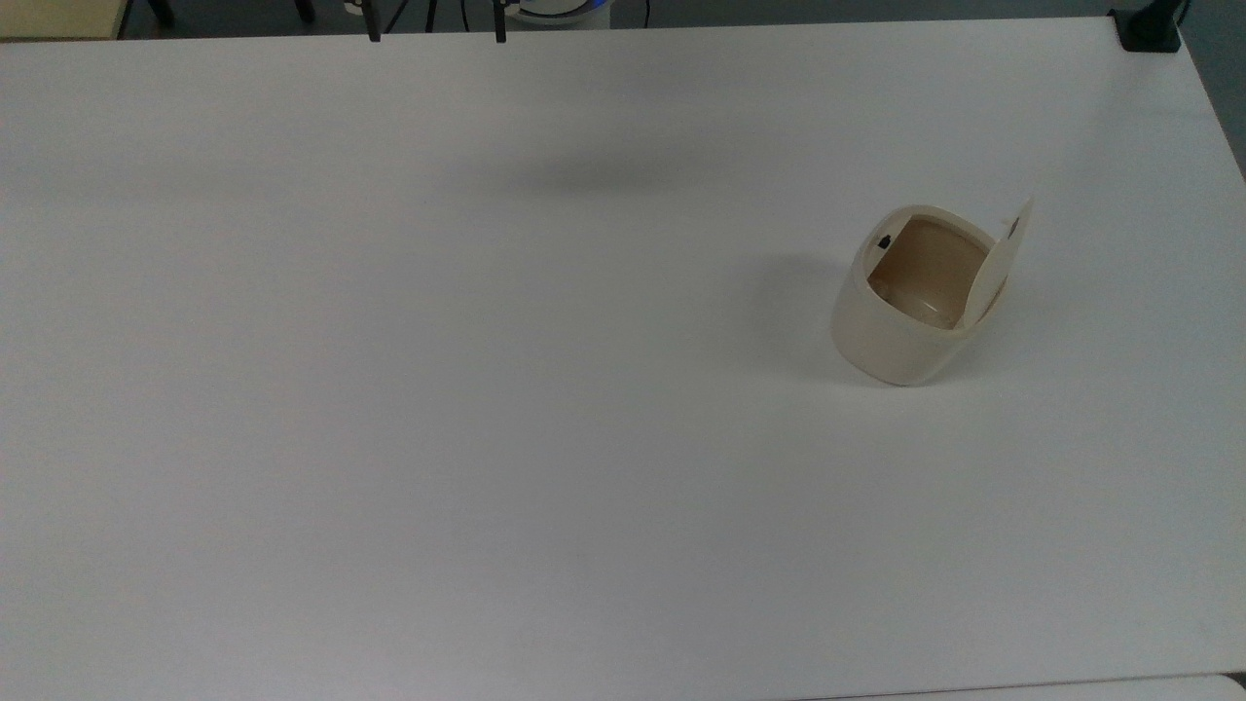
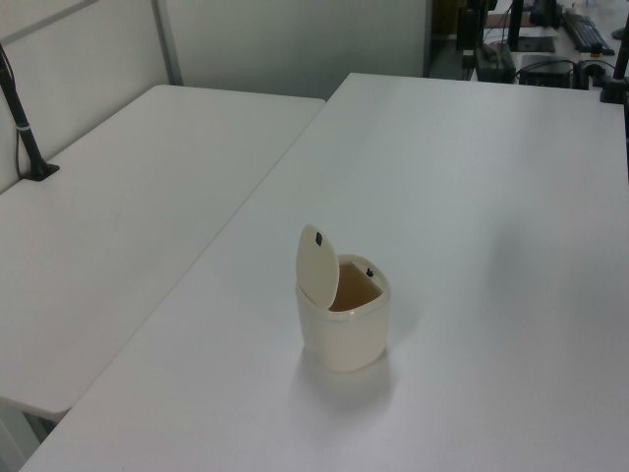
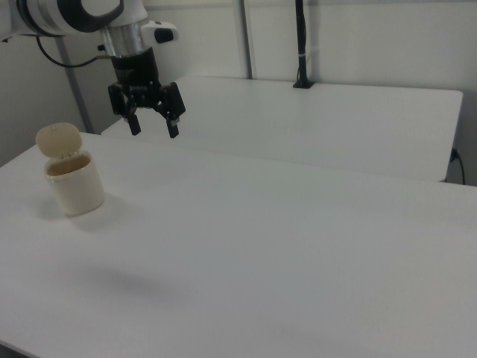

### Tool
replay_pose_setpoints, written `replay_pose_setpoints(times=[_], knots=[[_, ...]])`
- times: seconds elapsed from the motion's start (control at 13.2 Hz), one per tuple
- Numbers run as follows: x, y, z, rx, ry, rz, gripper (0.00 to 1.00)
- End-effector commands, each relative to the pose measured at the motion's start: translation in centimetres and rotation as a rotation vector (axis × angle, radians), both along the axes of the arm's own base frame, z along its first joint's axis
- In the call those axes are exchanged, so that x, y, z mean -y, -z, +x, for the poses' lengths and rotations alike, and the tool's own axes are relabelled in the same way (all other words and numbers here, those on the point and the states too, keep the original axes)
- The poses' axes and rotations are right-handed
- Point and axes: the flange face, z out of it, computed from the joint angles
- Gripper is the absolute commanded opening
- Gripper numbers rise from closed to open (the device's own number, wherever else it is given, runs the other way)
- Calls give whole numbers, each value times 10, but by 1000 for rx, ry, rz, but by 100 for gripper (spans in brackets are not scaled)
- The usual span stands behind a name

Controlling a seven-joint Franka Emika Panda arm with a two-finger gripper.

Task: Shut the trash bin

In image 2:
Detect black clamped camera pole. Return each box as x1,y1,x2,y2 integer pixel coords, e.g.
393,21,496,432
598,28,629,105

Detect black pole with table clamp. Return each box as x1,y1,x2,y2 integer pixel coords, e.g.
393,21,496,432
0,42,61,181

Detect white side table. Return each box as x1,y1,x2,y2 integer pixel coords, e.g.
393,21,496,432
0,84,328,415

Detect black computer box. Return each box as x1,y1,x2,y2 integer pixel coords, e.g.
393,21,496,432
517,53,577,89

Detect dark upright stand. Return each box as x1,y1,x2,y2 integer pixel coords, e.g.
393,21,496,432
458,0,486,71

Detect dark equipment case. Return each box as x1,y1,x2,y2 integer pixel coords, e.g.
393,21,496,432
473,43,518,84

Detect cream ceramic cup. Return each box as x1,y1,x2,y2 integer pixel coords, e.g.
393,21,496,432
294,253,393,374

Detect black monitor stand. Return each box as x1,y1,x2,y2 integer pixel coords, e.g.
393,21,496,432
507,0,557,53

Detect black keyboard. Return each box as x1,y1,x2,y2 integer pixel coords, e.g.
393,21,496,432
561,8,616,56

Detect cream trash bin swing lid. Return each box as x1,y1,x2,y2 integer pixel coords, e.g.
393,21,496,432
297,223,340,311

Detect grey partition post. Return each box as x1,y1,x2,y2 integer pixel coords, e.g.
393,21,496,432
150,0,186,88

